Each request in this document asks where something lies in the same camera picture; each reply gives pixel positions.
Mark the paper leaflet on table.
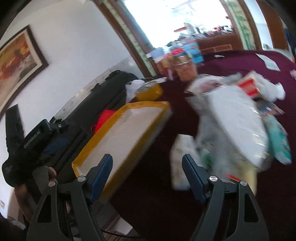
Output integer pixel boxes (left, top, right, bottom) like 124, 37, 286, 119
256, 53, 281, 72

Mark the white green medicine packet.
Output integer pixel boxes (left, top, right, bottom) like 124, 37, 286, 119
169, 134, 204, 191

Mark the cartoon print pencil pouch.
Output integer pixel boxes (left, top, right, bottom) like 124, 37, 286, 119
184, 75, 236, 100

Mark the pink fluffy puff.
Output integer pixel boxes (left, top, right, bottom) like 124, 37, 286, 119
290, 70, 296, 79

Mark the clear snack jar red lid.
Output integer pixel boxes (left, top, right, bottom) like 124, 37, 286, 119
171, 48, 198, 82

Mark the black bag on chair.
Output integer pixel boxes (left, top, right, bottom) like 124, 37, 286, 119
43, 70, 138, 165

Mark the red white carton box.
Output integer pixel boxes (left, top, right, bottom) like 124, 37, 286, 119
153, 54, 174, 80

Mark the framed horse painting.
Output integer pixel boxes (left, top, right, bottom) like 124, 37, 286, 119
1, 25, 49, 116

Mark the white fluffy towel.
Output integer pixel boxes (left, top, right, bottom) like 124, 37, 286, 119
259, 79, 285, 102

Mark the yellow tape roll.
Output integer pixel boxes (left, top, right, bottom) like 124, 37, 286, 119
135, 81, 163, 101

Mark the red packet beside tray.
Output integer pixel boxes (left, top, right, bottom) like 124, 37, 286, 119
91, 109, 116, 133

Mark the white plastic bag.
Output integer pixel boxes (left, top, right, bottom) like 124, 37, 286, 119
125, 79, 145, 103

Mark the wooden sideboard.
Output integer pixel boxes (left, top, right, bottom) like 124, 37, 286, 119
197, 34, 244, 55

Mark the person left hand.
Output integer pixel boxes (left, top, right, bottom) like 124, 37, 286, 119
14, 167, 71, 223

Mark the red white labelled pouch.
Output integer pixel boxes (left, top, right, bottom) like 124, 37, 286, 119
236, 70, 268, 99

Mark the yellow taped cardboard tray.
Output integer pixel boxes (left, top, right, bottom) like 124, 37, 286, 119
72, 101, 172, 202

